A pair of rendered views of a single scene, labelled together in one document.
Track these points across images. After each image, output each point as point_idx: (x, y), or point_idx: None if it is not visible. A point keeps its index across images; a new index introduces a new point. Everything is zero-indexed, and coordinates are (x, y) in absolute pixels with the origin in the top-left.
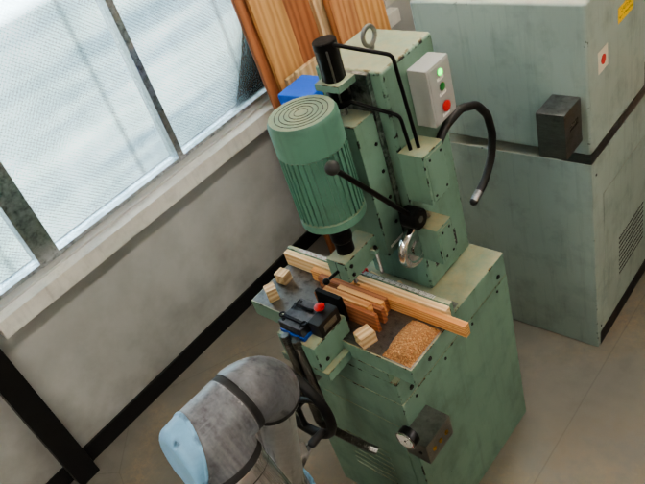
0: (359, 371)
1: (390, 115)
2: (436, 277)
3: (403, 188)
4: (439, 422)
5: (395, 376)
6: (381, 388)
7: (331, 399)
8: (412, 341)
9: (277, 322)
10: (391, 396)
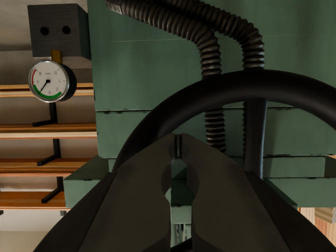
0: None
1: None
2: None
3: (171, 226)
4: (69, 66)
5: (94, 180)
6: (129, 133)
7: (276, 6)
8: None
9: (330, 180)
10: (113, 125)
